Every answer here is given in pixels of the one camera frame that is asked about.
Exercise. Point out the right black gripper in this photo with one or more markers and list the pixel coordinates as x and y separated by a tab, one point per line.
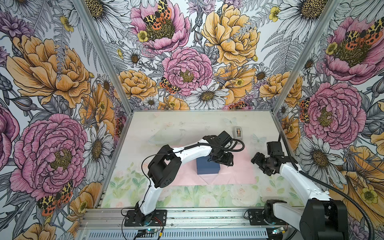
257	159

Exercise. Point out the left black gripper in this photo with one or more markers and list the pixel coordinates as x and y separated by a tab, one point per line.
228	158

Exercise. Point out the dark blue gift box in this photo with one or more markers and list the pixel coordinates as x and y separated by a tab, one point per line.
207	167

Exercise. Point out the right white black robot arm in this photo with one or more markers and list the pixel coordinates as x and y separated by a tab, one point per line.
322	217

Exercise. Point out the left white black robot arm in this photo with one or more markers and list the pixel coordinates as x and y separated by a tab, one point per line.
164	167

